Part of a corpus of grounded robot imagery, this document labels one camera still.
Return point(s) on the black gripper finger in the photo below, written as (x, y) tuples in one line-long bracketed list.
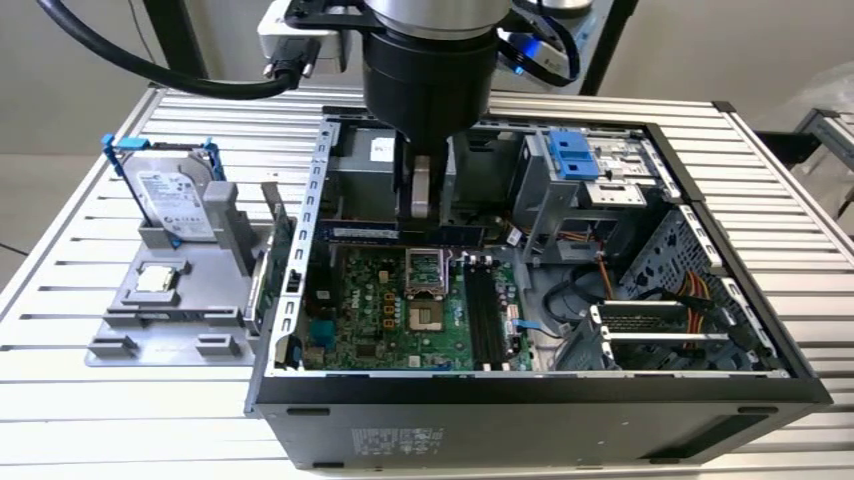
[(422, 190)]

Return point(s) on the RAM stick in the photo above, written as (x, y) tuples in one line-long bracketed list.
[(354, 233), (167, 316)]

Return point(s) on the grey power supply unit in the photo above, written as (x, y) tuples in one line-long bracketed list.
[(361, 185)]

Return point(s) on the grey metal drive cage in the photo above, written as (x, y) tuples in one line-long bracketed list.
[(541, 200)]

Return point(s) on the graphics card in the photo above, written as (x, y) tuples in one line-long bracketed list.
[(283, 235)]

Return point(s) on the blue plastic drive latch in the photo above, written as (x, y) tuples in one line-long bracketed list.
[(570, 155)]

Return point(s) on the CPU socket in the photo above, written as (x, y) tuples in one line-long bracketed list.
[(427, 316)]

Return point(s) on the green motherboard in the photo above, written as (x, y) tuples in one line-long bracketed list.
[(374, 345)]

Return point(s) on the hard disk in blue carrier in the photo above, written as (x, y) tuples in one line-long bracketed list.
[(170, 195)]

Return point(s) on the grey parts rack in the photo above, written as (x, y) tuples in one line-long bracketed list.
[(207, 290)]

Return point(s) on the silver CPU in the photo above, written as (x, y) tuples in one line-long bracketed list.
[(157, 277)]

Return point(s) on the metal disk bay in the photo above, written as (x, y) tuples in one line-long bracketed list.
[(668, 338)]

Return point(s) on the black PC case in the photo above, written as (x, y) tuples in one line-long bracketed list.
[(467, 430)]

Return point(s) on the silver wrist camera black plug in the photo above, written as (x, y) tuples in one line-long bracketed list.
[(330, 50)]

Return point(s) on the silver wrist camera blue plug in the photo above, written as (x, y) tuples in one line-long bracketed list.
[(550, 57)]

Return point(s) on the black frame post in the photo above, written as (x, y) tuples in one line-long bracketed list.
[(621, 45), (181, 30)]

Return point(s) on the grey metal frame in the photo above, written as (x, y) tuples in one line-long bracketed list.
[(824, 125)]

